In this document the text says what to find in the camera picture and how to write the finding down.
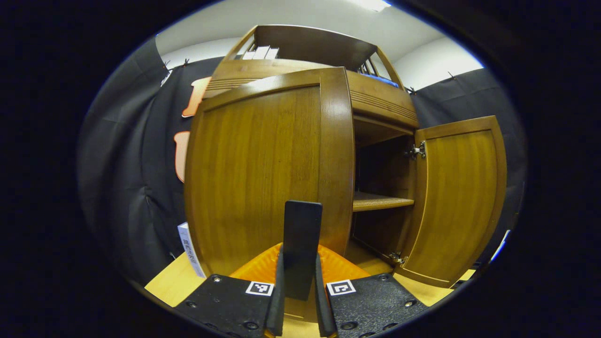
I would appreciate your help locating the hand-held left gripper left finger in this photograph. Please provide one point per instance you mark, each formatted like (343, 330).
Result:
(276, 300)

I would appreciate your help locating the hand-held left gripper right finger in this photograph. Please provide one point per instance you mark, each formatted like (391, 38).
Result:
(324, 305)

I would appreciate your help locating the wooden shoe cabinet door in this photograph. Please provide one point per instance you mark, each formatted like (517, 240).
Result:
(460, 202)
(253, 173)

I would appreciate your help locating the wooden double-door shoe cabinet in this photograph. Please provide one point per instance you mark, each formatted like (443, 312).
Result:
(375, 103)

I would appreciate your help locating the metal door hinge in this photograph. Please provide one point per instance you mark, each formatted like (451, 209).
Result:
(398, 258)
(417, 150)

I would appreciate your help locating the wooden cabinet shelf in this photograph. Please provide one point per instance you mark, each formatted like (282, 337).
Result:
(375, 202)

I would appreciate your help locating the white cardboard box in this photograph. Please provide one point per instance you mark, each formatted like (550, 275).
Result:
(190, 249)

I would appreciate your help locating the black backdrop cloth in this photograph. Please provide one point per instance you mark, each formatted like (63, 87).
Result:
(122, 188)

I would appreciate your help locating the blue cloth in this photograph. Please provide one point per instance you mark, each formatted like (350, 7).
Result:
(380, 80)

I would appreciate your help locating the white book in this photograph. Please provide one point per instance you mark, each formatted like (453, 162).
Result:
(261, 52)
(249, 55)
(272, 53)

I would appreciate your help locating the large ceiling light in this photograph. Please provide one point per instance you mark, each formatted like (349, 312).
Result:
(373, 3)

